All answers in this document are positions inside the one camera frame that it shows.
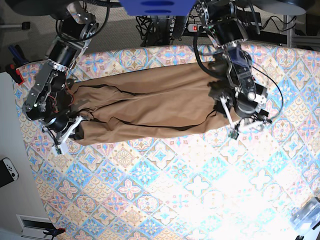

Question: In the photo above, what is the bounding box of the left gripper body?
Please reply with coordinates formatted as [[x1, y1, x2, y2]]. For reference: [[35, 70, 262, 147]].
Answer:
[[217, 95, 272, 132]]

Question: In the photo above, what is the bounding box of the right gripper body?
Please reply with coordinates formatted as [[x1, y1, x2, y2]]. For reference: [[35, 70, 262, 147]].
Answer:
[[41, 113, 84, 148]]

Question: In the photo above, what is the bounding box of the brown t-shirt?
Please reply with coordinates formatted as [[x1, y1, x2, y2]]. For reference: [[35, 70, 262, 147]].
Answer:
[[71, 63, 229, 146]]

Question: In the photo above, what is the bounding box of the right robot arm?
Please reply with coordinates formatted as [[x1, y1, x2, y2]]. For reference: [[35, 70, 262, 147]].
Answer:
[[22, 1, 99, 155]]

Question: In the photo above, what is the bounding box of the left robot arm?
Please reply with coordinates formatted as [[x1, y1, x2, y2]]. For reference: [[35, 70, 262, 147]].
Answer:
[[193, 0, 272, 138]]

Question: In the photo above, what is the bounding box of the red black clamp left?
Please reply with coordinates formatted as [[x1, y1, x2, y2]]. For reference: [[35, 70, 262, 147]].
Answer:
[[5, 64, 25, 86]]

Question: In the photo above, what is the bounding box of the game console with white controller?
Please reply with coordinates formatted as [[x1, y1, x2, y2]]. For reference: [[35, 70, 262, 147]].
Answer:
[[0, 157, 19, 188]]

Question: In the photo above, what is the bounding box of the blue black clamp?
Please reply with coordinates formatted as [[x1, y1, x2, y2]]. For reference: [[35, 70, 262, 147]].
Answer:
[[8, 44, 29, 67]]

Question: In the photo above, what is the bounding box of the white power strip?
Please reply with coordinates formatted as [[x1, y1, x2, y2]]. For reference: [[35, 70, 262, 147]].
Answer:
[[187, 23, 205, 33]]

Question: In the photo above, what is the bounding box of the black orange clamp bottom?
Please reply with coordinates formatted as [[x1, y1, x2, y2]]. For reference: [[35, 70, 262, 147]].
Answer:
[[43, 227, 66, 240]]

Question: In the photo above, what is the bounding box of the white floor vent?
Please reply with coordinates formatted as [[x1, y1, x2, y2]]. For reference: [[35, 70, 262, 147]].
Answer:
[[16, 214, 54, 240]]

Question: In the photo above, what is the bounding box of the clear plastic box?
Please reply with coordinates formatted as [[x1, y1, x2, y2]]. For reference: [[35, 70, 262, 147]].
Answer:
[[289, 197, 320, 235]]

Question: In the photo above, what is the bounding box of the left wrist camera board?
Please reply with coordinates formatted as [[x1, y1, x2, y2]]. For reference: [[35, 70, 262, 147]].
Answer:
[[228, 129, 239, 140]]

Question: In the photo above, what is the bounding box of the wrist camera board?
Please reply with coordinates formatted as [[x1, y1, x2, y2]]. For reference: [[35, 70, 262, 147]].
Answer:
[[228, 129, 239, 140], [51, 145, 66, 156]]

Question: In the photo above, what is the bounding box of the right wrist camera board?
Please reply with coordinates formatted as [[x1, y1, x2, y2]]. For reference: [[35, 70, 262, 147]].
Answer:
[[51, 145, 66, 156]]

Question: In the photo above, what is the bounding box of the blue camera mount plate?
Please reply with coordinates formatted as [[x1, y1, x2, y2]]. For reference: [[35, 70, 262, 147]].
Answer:
[[119, 0, 196, 16]]

